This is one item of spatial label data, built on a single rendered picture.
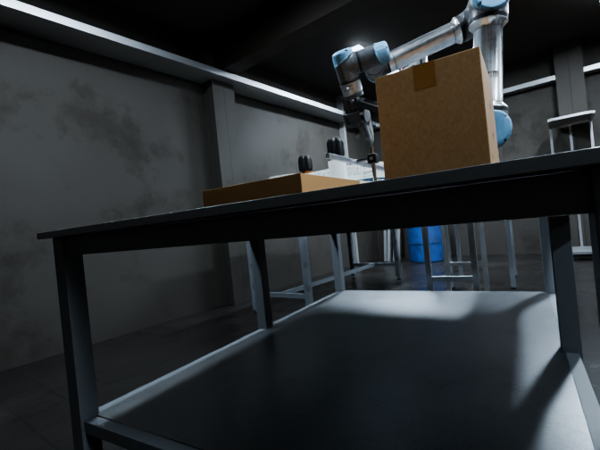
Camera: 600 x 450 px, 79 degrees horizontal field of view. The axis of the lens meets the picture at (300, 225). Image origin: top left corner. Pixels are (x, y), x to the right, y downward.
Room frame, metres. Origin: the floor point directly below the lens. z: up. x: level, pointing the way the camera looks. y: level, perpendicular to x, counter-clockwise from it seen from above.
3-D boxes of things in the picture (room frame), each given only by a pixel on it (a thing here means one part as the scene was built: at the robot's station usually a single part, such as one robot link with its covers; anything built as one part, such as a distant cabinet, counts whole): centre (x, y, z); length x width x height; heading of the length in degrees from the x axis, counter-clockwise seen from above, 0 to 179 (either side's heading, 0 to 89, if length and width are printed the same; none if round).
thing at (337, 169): (1.82, -0.21, 1.03); 0.09 x 0.09 x 0.30
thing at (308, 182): (0.89, 0.02, 0.85); 0.30 x 0.26 x 0.04; 149
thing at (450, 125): (0.99, -0.41, 0.99); 0.30 x 0.24 x 0.27; 148
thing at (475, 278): (2.95, -1.22, 0.47); 1.17 x 0.36 x 0.95; 149
